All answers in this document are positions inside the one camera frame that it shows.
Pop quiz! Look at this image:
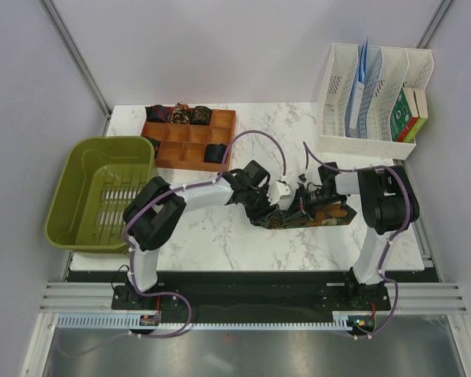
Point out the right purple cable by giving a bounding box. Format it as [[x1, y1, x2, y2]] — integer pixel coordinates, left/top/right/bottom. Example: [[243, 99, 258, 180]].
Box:
[[302, 141, 413, 341]]

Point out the rolled dark gold tie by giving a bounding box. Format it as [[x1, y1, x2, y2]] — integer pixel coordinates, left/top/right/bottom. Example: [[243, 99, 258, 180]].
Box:
[[190, 105, 212, 126]]

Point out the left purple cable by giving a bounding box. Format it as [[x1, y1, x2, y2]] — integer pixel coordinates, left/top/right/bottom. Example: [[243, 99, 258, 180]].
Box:
[[54, 130, 288, 357]]

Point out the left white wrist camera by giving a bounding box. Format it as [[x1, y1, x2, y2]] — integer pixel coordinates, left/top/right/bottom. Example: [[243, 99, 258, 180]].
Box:
[[267, 181, 291, 206]]

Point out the white plastic file organizer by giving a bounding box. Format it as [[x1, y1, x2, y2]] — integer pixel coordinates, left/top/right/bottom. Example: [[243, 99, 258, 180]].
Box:
[[317, 43, 434, 160]]

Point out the wooden compartment tray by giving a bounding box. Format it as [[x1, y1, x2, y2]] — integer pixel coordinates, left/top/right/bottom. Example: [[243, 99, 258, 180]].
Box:
[[141, 107, 236, 172]]

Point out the red spine book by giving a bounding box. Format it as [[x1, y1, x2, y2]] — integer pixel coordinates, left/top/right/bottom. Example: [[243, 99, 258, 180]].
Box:
[[403, 88, 429, 143]]

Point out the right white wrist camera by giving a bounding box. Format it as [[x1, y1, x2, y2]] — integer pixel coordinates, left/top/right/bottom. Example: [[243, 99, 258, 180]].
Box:
[[298, 172, 309, 185]]

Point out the aluminium rail frame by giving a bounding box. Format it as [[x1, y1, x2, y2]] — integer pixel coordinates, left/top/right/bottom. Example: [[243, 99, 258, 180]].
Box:
[[20, 282, 467, 376]]

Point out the floral brown green tie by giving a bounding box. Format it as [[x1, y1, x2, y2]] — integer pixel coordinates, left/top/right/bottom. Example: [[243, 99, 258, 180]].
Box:
[[250, 203, 357, 230]]

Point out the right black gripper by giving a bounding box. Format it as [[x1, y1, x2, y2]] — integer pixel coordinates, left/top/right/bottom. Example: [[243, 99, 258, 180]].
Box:
[[281, 185, 344, 225]]

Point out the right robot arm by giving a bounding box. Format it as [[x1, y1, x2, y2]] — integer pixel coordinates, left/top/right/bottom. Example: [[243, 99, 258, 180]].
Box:
[[297, 163, 420, 309]]

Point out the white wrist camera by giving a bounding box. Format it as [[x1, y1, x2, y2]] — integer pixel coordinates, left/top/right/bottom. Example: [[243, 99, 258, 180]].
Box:
[[267, 181, 291, 206], [298, 172, 309, 185]]

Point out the blue paper folder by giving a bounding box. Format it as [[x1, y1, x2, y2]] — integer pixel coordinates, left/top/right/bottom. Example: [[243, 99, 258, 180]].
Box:
[[345, 38, 383, 139]]

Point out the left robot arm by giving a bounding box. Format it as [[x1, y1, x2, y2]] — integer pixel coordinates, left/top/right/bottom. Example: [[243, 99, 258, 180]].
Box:
[[122, 160, 289, 309]]

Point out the olive green plastic basket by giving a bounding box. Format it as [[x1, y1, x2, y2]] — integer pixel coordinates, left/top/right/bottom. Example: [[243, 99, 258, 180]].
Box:
[[45, 136, 157, 254]]

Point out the rolled navy red tie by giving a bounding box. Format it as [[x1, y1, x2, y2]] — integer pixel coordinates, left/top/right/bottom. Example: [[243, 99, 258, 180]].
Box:
[[145, 104, 169, 123]]

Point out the rolled multicolour patterned tie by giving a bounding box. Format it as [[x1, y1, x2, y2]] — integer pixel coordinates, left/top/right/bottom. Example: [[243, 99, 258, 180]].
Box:
[[168, 102, 192, 124]]

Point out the white slotted cable duct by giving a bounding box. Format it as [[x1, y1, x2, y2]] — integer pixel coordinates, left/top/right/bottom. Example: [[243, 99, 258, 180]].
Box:
[[56, 312, 354, 331]]

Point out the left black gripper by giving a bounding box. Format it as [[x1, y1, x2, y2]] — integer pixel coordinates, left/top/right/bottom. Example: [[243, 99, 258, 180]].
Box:
[[243, 186, 279, 229]]

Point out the purple cable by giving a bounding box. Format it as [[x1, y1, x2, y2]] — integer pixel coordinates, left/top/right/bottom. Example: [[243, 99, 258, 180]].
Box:
[[302, 141, 413, 341], [54, 130, 288, 357]]

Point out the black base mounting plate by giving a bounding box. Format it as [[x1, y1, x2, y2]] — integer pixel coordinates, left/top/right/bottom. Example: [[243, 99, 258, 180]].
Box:
[[115, 272, 390, 323]]

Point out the green white book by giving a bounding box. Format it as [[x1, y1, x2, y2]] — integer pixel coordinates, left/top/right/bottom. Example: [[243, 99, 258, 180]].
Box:
[[389, 87, 419, 141]]

